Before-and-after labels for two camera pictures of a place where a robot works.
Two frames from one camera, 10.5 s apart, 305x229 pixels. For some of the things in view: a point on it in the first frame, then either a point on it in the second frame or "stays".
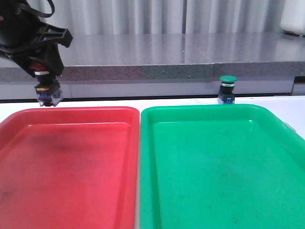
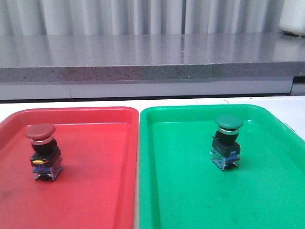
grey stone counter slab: (162, 57) stays
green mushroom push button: (226, 95) → (226, 146)
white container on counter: (293, 17) stays
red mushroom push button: (48, 90) → (46, 160)
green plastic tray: (219, 166) stays
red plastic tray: (69, 168) stays
